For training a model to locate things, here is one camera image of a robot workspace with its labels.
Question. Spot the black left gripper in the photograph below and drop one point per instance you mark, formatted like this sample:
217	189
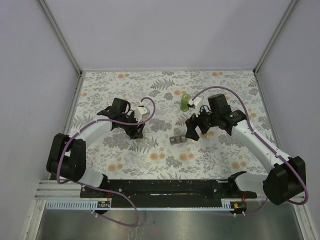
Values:
136	132

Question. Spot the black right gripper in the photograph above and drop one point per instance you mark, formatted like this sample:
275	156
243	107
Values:
192	123

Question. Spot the green pill bottle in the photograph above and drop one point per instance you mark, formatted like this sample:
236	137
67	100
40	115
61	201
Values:
184	105

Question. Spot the grey weekly pill organizer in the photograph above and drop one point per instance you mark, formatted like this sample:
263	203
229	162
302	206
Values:
178	137

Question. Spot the green bottle cap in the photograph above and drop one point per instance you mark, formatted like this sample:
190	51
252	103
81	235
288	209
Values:
185	97

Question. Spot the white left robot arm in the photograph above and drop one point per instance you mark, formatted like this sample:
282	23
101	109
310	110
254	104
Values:
68	153

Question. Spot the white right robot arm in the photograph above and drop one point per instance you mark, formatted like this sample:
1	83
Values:
286	175

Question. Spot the floral table mat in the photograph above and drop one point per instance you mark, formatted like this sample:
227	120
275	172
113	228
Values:
153	157

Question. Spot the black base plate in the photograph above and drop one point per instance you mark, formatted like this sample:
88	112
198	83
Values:
131	190

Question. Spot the white cable duct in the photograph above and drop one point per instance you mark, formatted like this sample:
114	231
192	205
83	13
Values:
142	204

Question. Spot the aluminium frame rail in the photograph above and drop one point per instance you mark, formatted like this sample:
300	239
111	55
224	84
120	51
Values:
51	190

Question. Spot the left aluminium corner post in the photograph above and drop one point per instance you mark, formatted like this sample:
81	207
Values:
59	35

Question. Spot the aluminium corner post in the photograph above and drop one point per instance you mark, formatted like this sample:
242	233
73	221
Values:
275	35
59	35

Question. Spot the right aluminium corner post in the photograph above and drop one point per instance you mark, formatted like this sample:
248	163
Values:
275	35

